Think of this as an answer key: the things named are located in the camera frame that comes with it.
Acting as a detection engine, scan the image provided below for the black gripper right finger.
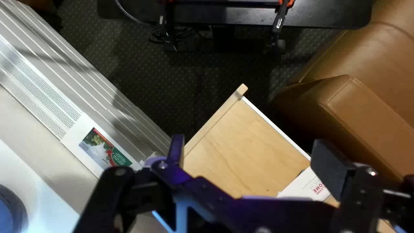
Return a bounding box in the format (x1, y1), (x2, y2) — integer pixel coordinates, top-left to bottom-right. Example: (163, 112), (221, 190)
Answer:
(311, 138), (414, 233)

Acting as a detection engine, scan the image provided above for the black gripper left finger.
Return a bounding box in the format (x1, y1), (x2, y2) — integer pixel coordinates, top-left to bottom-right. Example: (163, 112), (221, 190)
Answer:
(73, 133), (237, 233)

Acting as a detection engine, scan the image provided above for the white paper card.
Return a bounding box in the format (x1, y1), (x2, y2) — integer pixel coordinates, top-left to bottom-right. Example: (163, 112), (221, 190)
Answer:
(277, 165), (334, 202)

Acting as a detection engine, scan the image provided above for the colourful sticker label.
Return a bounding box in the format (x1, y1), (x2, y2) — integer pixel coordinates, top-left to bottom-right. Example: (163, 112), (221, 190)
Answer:
(61, 115), (145, 178)

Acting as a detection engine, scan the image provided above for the brown leather armchair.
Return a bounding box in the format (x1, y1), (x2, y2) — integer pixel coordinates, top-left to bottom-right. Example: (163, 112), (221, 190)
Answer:
(269, 0), (414, 187)

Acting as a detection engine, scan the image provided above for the wooden pull-out shelf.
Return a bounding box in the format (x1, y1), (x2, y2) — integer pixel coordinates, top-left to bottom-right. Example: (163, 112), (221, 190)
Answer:
(183, 83), (335, 205)

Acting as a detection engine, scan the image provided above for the white radiator unit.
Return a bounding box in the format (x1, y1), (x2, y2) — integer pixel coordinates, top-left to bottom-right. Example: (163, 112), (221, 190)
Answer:
(0, 0), (174, 178)

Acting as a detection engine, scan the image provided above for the orange and black clamp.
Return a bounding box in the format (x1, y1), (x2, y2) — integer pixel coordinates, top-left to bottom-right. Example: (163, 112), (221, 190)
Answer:
(271, 0), (298, 49)
(148, 0), (179, 44)

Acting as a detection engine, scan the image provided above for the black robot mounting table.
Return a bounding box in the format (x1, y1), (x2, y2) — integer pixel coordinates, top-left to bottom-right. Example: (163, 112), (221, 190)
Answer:
(96, 0), (373, 29)

